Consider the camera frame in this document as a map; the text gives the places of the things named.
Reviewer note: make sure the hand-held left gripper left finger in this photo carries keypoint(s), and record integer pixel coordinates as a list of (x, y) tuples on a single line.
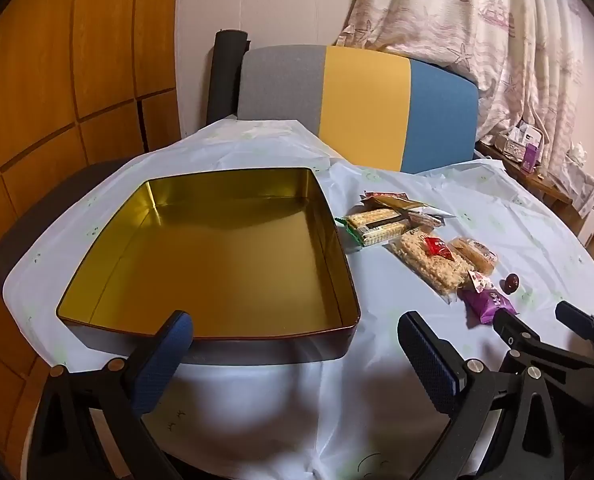
[(162, 360)]

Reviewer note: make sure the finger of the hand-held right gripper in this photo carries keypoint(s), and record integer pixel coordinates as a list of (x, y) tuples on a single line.
[(577, 317), (514, 327)]

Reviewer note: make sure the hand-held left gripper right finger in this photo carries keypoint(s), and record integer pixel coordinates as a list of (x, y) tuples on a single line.
[(429, 365)]

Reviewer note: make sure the purple snack packet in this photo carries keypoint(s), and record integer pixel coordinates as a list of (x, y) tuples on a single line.
[(487, 305)]

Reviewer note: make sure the small pink candy packet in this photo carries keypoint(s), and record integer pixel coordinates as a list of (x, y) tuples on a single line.
[(474, 280)]

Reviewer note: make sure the brown cake packet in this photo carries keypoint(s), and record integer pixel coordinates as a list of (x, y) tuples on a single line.
[(477, 255)]

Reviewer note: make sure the rice crispy bar packet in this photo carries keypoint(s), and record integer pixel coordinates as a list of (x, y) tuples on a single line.
[(427, 265)]

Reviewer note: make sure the maroon tin box gold inside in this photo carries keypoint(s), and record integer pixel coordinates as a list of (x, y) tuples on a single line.
[(217, 260)]

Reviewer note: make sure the green cracker packet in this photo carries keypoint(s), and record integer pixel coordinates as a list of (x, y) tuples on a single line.
[(372, 225)]

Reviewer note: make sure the gold snack packet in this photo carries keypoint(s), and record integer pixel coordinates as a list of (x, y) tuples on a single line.
[(402, 203)]

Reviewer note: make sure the dark round candy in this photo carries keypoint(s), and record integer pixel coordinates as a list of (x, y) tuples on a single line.
[(510, 283)]

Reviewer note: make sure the white plastic tablecloth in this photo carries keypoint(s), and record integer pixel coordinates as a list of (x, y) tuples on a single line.
[(502, 210)]

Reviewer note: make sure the wooden side table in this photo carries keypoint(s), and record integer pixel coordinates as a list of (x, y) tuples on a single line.
[(552, 185)]

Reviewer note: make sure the small purple box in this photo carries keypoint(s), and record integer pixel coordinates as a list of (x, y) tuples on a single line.
[(530, 157)]

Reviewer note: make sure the small white box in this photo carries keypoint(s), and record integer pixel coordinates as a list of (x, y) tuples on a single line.
[(527, 136)]

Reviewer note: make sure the grey yellow blue chair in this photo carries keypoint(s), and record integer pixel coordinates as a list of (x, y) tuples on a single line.
[(362, 100)]

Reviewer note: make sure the black foam roll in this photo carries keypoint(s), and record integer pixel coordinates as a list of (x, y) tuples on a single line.
[(224, 75)]

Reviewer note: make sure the ship print curtain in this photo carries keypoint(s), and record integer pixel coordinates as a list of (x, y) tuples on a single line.
[(477, 20)]

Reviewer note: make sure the wooden wardrobe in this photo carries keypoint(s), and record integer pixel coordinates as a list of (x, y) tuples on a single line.
[(77, 60)]

